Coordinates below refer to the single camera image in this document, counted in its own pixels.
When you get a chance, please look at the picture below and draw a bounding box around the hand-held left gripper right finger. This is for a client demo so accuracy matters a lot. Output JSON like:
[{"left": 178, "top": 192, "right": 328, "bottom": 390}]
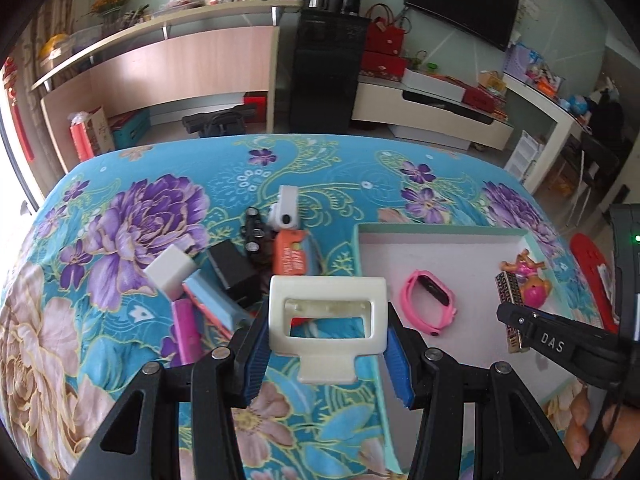
[{"left": 382, "top": 302, "right": 583, "bottom": 480}]

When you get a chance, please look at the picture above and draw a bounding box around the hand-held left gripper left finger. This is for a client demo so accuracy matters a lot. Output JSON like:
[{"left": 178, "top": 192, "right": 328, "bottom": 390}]
[{"left": 72, "top": 305, "right": 273, "bottom": 480}]

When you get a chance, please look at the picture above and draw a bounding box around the black gold patterned lighter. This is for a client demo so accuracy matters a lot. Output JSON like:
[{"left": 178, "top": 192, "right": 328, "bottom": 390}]
[{"left": 495, "top": 272, "right": 528, "bottom": 353}]

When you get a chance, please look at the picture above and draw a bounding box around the green rimmed cardboard box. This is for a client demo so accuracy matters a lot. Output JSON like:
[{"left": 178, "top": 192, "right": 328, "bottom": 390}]
[{"left": 352, "top": 222, "right": 596, "bottom": 480}]

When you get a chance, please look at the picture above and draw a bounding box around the red paper bag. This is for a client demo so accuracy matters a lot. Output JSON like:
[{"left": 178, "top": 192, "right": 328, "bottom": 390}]
[{"left": 69, "top": 110, "right": 96, "bottom": 163}]

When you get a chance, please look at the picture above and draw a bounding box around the cream television stand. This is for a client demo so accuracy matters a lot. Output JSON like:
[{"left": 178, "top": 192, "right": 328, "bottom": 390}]
[{"left": 351, "top": 80, "right": 516, "bottom": 151}]

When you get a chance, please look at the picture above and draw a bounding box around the red flat plastic piece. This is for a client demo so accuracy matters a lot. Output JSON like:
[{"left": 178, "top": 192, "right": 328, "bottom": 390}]
[{"left": 570, "top": 232, "right": 618, "bottom": 333}]

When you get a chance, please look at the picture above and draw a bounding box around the black toy car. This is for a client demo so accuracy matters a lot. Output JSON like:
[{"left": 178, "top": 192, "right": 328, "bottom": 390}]
[{"left": 241, "top": 206, "right": 273, "bottom": 267}]

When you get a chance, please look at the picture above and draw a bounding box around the white small camera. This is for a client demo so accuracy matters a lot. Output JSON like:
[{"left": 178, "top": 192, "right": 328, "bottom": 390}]
[{"left": 266, "top": 185, "right": 301, "bottom": 235}]

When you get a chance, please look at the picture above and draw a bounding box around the red gift bag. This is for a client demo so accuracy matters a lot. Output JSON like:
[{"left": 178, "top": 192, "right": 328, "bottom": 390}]
[{"left": 365, "top": 4, "right": 406, "bottom": 56}]

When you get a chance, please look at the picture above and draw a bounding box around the wooden shelf desk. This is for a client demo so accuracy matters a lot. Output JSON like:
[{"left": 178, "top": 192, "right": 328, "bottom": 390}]
[{"left": 30, "top": 0, "right": 303, "bottom": 176}]

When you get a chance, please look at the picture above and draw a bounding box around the pink toy dog figure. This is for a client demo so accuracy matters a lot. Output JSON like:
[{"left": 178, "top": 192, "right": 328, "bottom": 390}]
[{"left": 501, "top": 249, "right": 553, "bottom": 303}]

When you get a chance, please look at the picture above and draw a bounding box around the red flat box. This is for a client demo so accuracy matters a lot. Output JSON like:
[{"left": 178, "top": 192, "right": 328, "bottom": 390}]
[{"left": 462, "top": 85, "right": 506, "bottom": 113}]

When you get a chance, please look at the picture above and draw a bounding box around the black water dispenser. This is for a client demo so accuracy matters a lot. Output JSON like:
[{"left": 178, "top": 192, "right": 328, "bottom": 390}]
[{"left": 289, "top": 0, "right": 371, "bottom": 133}]

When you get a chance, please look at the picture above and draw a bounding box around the black power adapter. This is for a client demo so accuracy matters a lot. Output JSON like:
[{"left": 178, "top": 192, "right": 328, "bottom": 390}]
[{"left": 206, "top": 240, "right": 263, "bottom": 308}]

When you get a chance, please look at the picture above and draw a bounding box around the pink stick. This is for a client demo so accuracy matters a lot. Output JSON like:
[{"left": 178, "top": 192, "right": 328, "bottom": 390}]
[{"left": 171, "top": 299, "right": 203, "bottom": 367}]

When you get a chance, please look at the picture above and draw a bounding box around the white power adapter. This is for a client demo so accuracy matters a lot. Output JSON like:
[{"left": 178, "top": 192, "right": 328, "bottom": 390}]
[{"left": 144, "top": 244, "right": 195, "bottom": 298}]

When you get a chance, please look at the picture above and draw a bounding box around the black television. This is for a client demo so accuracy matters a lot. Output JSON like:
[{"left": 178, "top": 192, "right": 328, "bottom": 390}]
[{"left": 404, "top": 0, "right": 521, "bottom": 52}]

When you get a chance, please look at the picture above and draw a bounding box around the cream plastic handle piece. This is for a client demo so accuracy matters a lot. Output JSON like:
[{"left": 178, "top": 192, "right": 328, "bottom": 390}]
[{"left": 268, "top": 275, "right": 388, "bottom": 386}]

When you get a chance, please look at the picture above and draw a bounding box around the white side desk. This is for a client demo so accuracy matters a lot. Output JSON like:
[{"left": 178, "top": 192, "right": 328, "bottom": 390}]
[{"left": 502, "top": 72, "right": 586, "bottom": 191}]

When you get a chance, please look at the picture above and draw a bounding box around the pink wristband watch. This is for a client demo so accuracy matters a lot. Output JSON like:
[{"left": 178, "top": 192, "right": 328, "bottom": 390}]
[{"left": 402, "top": 269, "right": 458, "bottom": 336}]

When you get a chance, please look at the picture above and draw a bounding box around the dark chair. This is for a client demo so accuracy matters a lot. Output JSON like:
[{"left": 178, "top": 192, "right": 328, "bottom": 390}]
[{"left": 565, "top": 132, "right": 631, "bottom": 226}]

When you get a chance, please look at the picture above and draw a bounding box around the black exercise device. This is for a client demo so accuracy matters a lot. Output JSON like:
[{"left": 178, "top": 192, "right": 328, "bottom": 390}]
[{"left": 182, "top": 107, "right": 258, "bottom": 138}]

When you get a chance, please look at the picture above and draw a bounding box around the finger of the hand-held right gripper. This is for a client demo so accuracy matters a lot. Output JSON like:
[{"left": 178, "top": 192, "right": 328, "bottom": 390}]
[{"left": 496, "top": 302, "right": 623, "bottom": 388}]

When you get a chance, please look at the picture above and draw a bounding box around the white flat box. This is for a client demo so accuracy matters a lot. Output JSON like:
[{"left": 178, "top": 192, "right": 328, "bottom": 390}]
[{"left": 402, "top": 67, "right": 468, "bottom": 101}]

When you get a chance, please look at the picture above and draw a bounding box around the light blue eraser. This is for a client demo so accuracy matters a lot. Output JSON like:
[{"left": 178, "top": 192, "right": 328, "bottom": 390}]
[{"left": 181, "top": 270, "right": 253, "bottom": 338}]

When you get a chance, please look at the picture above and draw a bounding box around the orange toy knife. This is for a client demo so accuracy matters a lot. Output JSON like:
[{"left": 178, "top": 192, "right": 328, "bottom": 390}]
[{"left": 272, "top": 230, "right": 308, "bottom": 277}]

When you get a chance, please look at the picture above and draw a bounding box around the teal storage crate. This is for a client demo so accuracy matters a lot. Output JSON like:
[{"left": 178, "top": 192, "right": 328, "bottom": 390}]
[{"left": 110, "top": 109, "right": 152, "bottom": 150}]

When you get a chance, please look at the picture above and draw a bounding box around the red gift box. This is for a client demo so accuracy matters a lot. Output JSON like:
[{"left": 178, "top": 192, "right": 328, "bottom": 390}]
[{"left": 361, "top": 51, "right": 408, "bottom": 78}]

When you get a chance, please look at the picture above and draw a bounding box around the floral turquoise blanket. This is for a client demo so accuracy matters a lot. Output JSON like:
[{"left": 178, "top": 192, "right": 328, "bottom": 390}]
[{"left": 0, "top": 132, "right": 636, "bottom": 480}]

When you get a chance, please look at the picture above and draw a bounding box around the brown cardboard box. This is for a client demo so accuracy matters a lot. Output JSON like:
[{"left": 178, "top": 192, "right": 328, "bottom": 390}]
[{"left": 85, "top": 106, "right": 117, "bottom": 156}]

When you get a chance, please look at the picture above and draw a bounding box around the yellow flower bouquet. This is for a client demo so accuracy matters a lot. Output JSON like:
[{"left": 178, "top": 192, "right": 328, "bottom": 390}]
[{"left": 92, "top": 0, "right": 143, "bottom": 17}]

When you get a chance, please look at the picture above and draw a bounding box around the white drawer unit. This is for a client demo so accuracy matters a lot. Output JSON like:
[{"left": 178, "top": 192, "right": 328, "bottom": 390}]
[{"left": 505, "top": 130, "right": 546, "bottom": 181}]

